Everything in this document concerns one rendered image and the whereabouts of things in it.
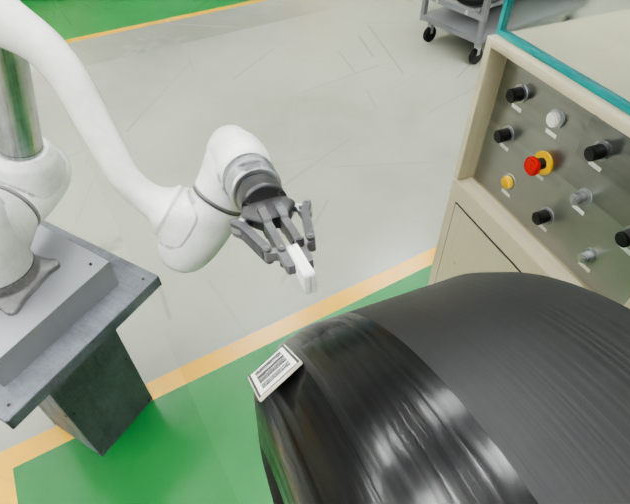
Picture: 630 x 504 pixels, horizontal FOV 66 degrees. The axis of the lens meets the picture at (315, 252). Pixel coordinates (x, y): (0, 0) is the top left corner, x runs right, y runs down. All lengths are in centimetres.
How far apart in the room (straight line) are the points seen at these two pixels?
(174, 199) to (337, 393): 63
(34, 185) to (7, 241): 15
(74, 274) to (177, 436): 76
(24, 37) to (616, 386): 85
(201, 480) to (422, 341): 154
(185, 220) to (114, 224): 184
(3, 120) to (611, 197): 125
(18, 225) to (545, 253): 122
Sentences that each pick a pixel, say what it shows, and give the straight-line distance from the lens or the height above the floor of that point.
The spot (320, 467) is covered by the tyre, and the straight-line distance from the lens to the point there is 30.
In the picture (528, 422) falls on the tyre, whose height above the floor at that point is 144.
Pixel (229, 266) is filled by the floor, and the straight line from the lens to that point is 232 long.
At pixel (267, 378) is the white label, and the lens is 37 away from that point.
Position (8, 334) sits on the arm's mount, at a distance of 137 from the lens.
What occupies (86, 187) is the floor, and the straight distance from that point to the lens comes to 302.
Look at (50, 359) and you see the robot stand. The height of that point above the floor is 65.
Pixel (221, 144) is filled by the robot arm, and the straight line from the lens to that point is 86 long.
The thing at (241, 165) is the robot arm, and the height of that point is 123.
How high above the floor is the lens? 169
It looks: 46 degrees down
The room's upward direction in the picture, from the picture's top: 1 degrees counter-clockwise
